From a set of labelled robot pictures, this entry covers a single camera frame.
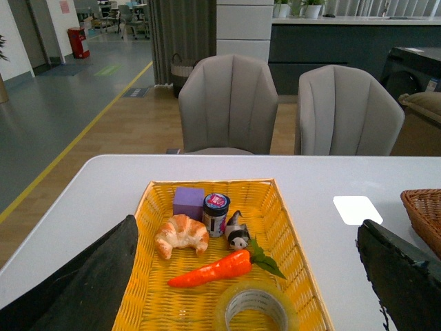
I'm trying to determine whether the beige cushion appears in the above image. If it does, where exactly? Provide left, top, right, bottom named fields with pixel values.
left=398, top=92, right=440, bottom=123

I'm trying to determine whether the left grey armchair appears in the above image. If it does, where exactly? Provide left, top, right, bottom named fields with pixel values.
left=178, top=54, right=278, bottom=155

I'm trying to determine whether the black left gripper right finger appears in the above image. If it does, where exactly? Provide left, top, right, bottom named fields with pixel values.
left=356, top=219, right=440, bottom=330

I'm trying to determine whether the grey armchair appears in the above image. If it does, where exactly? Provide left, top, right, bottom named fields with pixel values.
left=178, top=54, right=278, bottom=155
left=294, top=65, right=404, bottom=156

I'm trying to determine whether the orange toy carrot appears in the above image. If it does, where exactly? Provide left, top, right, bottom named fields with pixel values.
left=167, top=237, right=286, bottom=288

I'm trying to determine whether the brown wicker basket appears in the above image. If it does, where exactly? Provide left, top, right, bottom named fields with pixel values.
left=400, top=188, right=440, bottom=258

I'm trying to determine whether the panda figurine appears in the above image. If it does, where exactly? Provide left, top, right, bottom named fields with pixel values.
left=225, top=210, right=250, bottom=251

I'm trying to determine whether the yellow woven basket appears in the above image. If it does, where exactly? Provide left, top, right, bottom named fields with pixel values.
left=113, top=179, right=334, bottom=330

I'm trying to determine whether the grey curtain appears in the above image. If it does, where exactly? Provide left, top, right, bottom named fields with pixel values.
left=146, top=0, right=216, bottom=85

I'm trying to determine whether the white potted plant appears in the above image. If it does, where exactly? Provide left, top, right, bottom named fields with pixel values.
left=300, top=0, right=326, bottom=19

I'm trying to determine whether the woven laundry basket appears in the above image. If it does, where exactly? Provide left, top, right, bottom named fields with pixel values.
left=171, top=52, right=198, bottom=98

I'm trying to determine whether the black washing machine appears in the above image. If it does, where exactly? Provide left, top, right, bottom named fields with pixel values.
left=380, top=47, right=440, bottom=100

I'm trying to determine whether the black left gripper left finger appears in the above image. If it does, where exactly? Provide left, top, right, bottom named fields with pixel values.
left=1, top=214, right=139, bottom=330

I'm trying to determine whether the toy croissant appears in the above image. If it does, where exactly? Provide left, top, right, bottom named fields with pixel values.
left=154, top=214, right=209, bottom=260

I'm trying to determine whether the purple foam cube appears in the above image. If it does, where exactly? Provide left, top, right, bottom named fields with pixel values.
left=172, top=186, right=205, bottom=221

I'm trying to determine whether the dark counter cabinet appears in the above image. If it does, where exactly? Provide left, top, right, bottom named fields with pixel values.
left=268, top=16, right=440, bottom=95

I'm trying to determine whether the clear packing tape roll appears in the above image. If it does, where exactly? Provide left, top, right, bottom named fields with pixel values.
left=212, top=281, right=300, bottom=330

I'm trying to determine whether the red fire cabinet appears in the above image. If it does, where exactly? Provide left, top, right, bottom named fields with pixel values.
left=68, top=27, right=90, bottom=59

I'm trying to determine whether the right grey armchair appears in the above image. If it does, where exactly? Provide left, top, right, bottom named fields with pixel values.
left=294, top=65, right=404, bottom=156

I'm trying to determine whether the small dark yogurt jar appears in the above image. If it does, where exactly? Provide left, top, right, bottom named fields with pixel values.
left=203, top=193, right=230, bottom=237

